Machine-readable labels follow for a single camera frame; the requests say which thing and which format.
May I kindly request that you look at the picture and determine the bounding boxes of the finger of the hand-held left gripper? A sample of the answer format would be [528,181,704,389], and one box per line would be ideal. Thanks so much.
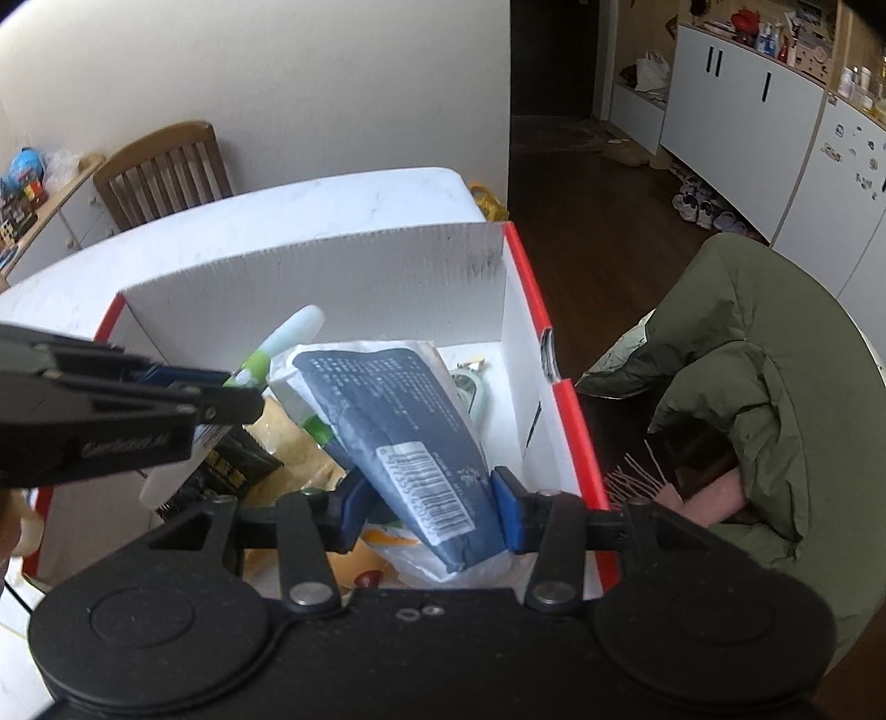
[0,322,234,389]
[42,385,266,426]

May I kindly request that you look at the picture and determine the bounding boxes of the dark blue packet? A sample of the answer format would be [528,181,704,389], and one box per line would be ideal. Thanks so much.
[292,346,501,573]

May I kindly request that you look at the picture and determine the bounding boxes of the white plastic bag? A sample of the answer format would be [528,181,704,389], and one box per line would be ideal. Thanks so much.
[632,50,673,93]

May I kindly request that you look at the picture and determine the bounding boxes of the grey white packet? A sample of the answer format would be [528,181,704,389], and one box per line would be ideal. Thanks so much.
[266,338,541,591]

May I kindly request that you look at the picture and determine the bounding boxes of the pink soft object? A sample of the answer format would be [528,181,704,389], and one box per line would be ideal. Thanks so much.
[674,471,753,528]

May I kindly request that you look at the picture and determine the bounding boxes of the green jacket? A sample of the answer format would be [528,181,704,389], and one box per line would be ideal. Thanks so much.
[576,232,884,667]

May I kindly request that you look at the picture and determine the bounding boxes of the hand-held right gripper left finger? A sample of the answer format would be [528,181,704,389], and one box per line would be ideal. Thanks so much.
[148,467,379,617]

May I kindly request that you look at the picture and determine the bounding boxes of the green white tube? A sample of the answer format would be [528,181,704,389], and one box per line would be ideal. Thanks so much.
[231,305,326,389]

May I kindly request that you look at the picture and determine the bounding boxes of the blue toy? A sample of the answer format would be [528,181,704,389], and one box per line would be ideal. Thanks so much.
[6,147,47,192]

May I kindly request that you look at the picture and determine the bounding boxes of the yellow bag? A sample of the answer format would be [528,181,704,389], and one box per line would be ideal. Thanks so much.
[471,183,511,223]

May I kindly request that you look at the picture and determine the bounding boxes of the low side cabinet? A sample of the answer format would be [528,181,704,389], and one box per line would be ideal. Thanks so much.
[0,156,123,293]

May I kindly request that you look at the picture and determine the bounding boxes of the low white bench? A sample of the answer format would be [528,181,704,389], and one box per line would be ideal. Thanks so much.
[609,78,669,157]

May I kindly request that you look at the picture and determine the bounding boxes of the black snack packet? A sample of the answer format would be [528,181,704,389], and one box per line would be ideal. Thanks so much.
[156,425,285,522]

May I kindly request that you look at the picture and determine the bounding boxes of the wooden chair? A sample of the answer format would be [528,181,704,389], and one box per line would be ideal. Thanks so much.
[92,121,234,234]

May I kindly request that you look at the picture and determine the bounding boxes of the person's left hand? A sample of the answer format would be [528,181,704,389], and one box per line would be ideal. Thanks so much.
[0,488,47,563]

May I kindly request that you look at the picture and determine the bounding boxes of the black cable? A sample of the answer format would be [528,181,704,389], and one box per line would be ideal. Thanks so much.
[0,573,37,619]

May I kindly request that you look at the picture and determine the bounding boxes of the red cardboard box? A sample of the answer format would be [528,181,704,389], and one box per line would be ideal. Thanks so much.
[20,222,628,605]

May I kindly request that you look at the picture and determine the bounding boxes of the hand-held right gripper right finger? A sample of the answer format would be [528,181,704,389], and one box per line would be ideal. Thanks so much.
[490,467,714,614]

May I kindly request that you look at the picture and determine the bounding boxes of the white wooden wall cabinet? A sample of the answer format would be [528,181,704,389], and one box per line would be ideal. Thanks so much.
[657,0,886,300]

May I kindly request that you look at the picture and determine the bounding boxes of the row of shoes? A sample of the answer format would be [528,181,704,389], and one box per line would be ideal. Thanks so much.
[670,173,760,240]

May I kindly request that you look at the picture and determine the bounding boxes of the yellow snack packet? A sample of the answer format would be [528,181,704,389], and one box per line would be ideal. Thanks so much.
[245,402,348,501]

